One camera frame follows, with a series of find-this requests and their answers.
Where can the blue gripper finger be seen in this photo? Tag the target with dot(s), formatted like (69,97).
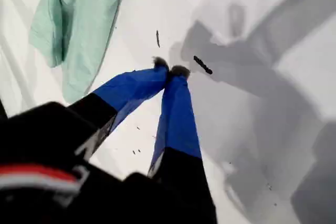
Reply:
(126,90)
(176,119)

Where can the pale green T-shirt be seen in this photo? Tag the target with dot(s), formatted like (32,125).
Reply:
(78,37)

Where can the small black debris strip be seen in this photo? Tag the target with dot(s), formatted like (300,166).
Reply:
(157,39)
(203,64)

